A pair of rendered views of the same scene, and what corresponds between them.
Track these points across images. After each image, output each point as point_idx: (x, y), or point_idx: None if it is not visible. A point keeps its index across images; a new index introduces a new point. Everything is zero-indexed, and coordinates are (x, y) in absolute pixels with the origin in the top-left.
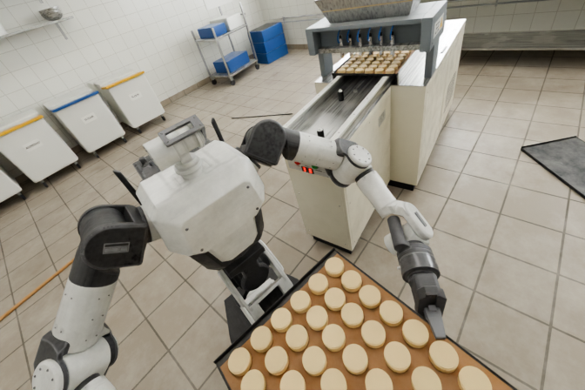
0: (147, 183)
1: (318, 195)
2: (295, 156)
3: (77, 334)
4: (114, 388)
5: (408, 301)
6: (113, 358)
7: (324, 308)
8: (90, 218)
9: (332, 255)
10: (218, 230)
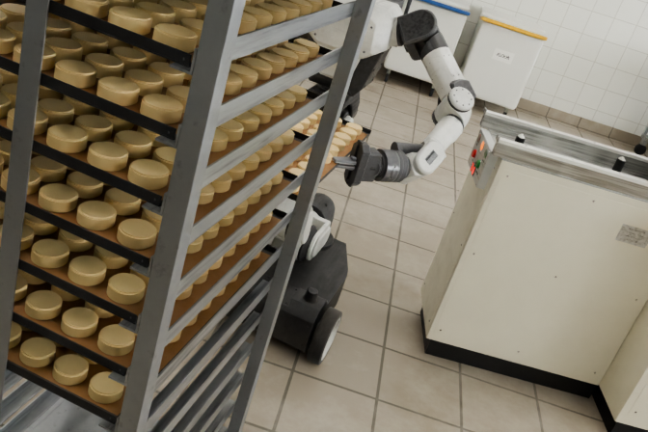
0: None
1: (461, 220)
2: (424, 56)
3: None
4: None
5: (394, 416)
6: None
7: (316, 119)
8: None
9: (364, 132)
10: (333, 33)
